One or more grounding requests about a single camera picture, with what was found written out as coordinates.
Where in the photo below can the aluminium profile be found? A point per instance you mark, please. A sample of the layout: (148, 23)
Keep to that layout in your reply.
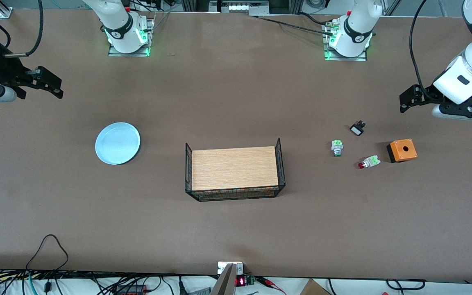
(3, 9)

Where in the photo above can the black white rocker switch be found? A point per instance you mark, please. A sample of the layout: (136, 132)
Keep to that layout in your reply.
(357, 130)

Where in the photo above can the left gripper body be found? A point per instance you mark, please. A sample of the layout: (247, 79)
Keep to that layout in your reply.
(425, 95)

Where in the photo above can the light blue round plate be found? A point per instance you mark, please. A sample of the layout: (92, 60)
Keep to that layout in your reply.
(117, 143)

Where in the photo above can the brown cardboard piece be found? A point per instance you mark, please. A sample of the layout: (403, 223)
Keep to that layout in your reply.
(314, 288)

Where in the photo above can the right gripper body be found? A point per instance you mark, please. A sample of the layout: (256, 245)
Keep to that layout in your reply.
(3, 70)

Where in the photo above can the wooden board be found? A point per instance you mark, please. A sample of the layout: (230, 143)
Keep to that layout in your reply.
(236, 168)

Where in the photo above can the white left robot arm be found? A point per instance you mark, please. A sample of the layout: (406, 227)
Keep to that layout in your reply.
(359, 24)

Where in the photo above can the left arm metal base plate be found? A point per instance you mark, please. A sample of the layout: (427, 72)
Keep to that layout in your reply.
(359, 58)

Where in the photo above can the silver camera mount bracket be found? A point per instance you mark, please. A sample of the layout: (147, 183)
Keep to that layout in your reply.
(230, 268)

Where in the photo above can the red push button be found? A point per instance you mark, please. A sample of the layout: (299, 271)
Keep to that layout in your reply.
(370, 161)

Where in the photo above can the black power strip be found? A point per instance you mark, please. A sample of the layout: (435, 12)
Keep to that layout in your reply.
(131, 290)

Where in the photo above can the green push button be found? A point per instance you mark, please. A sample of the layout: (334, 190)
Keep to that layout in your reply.
(336, 146)

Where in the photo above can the orange black button box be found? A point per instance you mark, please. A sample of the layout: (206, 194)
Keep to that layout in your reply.
(402, 150)

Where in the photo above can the red digit display module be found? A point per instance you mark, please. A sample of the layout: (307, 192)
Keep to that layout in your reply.
(242, 281)

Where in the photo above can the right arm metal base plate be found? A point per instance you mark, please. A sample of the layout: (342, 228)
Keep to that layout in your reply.
(117, 53)

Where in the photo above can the metal frame with light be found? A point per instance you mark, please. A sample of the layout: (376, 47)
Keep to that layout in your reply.
(238, 7)

